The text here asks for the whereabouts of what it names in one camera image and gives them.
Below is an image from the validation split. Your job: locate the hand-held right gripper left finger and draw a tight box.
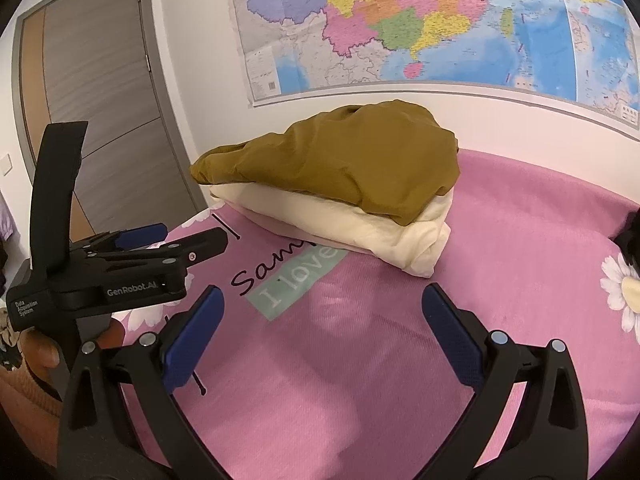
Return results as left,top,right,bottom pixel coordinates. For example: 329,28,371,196
57,285,226,480

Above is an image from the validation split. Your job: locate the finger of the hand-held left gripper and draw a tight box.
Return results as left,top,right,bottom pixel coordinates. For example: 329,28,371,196
70,223,169,255
85,227,230,272

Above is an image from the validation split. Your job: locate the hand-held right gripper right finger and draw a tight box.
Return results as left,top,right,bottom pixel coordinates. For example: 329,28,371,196
421,282,591,480

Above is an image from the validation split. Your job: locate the cream garment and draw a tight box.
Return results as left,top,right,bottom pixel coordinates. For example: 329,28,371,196
207,182,453,279

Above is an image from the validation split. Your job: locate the olive green jacket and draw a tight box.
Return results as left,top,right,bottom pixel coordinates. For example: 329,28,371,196
190,100,461,227

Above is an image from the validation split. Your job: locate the person's left forearm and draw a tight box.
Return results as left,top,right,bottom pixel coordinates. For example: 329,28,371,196
0,317,124,463

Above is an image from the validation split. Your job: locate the pink daisy print bedsheet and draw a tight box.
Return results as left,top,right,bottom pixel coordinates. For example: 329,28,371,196
112,147,640,480

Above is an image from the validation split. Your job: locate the grey and wood door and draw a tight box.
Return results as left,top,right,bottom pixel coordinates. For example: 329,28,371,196
11,0,211,261

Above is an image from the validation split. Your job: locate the black garment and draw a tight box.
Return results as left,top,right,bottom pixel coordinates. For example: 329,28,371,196
614,207,640,281

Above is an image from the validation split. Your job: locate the colourful wall map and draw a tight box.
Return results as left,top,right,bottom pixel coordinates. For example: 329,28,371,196
225,0,640,142

